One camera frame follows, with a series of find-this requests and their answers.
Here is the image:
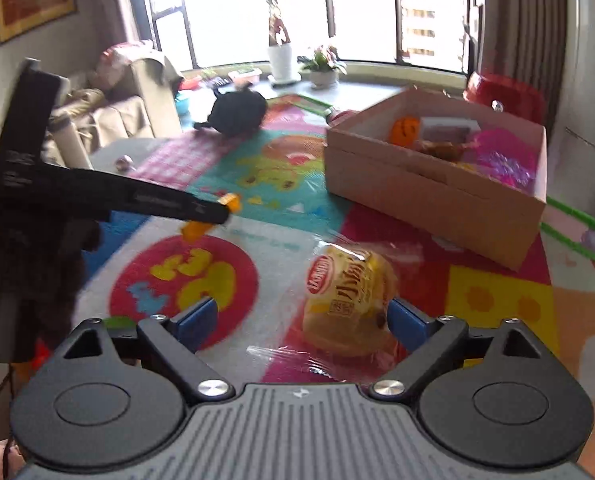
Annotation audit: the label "tall white plant pot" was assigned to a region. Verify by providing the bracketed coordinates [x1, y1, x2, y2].
[268, 42, 302, 87]

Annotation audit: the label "grey rectangular block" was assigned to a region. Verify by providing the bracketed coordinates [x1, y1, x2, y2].
[419, 117, 481, 144]

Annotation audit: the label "grey curtain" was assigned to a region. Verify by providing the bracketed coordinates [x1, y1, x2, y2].
[479, 0, 571, 91]

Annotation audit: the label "cardboard box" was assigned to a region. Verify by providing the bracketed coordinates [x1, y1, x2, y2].
[323, 88, 547, 270]

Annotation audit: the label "yellow toy building brick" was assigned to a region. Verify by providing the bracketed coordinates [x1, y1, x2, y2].
[180, 193, 242, 243]

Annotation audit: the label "orange pumpkin toy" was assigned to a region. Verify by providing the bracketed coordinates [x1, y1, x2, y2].
[389, 116, 421, 148]

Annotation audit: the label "colourful cartoon play mat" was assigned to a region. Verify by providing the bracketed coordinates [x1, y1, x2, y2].
[76, 107, 595, 476]

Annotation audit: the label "packaged yellow bread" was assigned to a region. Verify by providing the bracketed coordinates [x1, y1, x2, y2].
[246, 240, 424, 385]

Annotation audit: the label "pink flower pot plant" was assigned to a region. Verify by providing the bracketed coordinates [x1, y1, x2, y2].
[299, 46, 347, 90]

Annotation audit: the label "pink plastic toy mirror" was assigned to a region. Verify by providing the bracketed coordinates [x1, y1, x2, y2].
[461, 128, 538, 194]

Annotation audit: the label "black plush toy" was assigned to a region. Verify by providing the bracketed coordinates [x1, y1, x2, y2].
[193, 84, 268, 136]

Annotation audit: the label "white air conditioner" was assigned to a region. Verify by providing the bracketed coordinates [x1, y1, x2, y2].
[548, 0, 595, 217]

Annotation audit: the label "beige sofa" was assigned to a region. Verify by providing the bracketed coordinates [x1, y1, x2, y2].
[43, 40, 183, 168]

